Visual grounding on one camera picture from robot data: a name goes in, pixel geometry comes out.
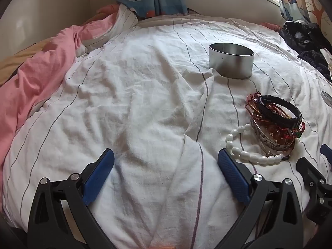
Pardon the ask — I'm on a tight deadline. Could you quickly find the pink blanket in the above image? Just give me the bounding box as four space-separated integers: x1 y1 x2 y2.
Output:
0 13 117 166

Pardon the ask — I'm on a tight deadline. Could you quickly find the white striped bed sheet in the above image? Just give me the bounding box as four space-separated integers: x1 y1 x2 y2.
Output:
2 14 332 249

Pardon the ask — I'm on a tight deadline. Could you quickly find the black braided bracelet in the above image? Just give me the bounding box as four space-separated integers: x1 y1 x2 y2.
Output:
257 95 303 125

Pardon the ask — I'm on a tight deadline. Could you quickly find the round metal tin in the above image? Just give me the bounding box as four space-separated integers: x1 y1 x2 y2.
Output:
209 42 255 79

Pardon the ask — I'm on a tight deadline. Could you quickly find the brown blanket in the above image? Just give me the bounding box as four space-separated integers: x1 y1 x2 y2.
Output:
0 38 54 85

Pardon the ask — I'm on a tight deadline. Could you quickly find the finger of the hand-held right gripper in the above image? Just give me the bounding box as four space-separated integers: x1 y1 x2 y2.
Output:
296 157 332 226
320 144 332 165

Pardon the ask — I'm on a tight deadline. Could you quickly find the red string bracelet green bead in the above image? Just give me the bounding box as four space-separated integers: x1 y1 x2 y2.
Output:
292 121 306 140

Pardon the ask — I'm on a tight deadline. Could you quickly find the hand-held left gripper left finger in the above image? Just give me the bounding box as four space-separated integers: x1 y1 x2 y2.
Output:
27 148 116 249

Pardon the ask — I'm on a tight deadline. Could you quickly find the peach and blue print curtain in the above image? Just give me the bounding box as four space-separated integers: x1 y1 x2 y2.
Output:
279 0 312 22

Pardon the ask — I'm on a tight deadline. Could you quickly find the silver bangle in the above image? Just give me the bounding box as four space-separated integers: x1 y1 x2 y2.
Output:
250 117 295 156

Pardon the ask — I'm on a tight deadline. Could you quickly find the white crumpled cloth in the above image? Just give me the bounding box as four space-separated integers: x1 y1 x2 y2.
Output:
320 47 332 69

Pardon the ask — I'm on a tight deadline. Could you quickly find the dark knit garment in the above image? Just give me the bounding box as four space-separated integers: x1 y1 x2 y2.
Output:
297 50 332 79

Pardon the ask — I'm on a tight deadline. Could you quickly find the black jacket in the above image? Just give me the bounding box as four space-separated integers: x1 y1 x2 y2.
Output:
279 21 332 55

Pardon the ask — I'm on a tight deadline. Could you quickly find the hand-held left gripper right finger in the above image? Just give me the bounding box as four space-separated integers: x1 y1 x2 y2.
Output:
217 148 308 249

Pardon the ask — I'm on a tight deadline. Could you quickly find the white bead bracelet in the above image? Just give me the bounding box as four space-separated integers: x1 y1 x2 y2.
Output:
225 124 284 165

